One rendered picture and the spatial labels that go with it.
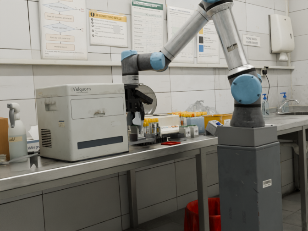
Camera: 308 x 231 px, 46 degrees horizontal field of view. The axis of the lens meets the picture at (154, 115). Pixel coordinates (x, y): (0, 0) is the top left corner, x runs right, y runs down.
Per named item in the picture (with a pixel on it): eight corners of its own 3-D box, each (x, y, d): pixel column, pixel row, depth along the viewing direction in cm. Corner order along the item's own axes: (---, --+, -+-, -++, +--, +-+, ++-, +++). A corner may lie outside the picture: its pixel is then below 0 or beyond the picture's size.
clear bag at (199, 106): (198, 127, 252) (197, 100, 251) (177, 127, 261) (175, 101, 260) (213, 123, 273) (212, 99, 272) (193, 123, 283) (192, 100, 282)
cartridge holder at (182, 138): (180, 141, 182) (179, 134, 182) (167, 140, 189) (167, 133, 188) (187, 140, 186) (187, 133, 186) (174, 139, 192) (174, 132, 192)
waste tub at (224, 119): (222, 133, 207) (221, 116, 206) (202, 132, 216) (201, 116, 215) (233, 130, 217) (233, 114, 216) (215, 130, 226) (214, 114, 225)
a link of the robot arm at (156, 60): (167, 53, 164) (144, 55, 167) (160, 50, 153) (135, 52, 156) (167, 70, 164) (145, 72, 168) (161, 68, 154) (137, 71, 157)
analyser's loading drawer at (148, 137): (120, 148, 154) (119, 136, 154) (111, 147, 159) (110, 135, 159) (156, 142, 168) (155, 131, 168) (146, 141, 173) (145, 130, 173)
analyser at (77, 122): (71, 163, 137) (65, 83, 135) (39, 157, 157) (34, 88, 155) (134, 151, 158) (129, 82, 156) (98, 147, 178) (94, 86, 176)
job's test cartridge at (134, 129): (137, 140, 162) (137, 126, 161) (131, 139, 165) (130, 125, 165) (144, 139, 164) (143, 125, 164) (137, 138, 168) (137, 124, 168)
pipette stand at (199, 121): (193, 136, 201) (192, 118, 200) (185, 135, 207) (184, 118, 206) (206, 134, 206) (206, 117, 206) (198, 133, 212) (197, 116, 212)
